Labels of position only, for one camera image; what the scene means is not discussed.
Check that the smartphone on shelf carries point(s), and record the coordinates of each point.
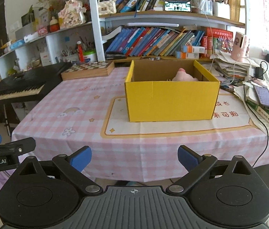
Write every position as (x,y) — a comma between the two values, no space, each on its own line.
(179,6)

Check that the black Yamaha keyboard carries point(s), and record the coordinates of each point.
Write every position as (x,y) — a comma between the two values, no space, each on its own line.
(32,85)

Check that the pink cylindrical holder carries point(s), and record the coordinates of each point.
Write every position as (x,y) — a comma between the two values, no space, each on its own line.
(240,46)

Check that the smartphone on books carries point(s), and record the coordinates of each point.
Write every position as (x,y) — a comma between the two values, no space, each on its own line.
(263,96)

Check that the white bookshelf unit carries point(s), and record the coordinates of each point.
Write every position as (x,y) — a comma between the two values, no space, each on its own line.
(60,40)

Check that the yellow cardboard box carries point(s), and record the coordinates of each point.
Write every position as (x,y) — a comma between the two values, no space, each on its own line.
(151,98)

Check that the white quilted handbag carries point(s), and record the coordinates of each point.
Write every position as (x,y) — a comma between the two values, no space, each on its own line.
(106,7)

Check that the black charger adapter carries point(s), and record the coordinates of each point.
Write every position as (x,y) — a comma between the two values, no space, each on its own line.
(261,70)

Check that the green lid white jar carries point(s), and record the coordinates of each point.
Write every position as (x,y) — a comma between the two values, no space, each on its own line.
(90,56)

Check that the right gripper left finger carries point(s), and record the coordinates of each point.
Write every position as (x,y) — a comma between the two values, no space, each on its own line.
(72,166)

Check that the orange white small box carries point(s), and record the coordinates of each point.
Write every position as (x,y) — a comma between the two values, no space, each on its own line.
(193,49)

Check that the pink plush pig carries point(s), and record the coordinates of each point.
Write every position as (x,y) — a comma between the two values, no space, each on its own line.
(183,76)

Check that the wooden chess board box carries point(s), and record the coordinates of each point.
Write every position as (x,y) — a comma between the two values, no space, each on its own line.
(96,69)

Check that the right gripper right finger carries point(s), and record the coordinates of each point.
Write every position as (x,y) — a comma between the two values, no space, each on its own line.
(198,167)

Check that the white pen holder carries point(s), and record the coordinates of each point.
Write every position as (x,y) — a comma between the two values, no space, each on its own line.
(71,58)

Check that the pink checkered tablecloth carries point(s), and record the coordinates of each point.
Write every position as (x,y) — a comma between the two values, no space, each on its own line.
(93,112)

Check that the red bottle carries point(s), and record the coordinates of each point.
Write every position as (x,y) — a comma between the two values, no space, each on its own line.
(80,51)

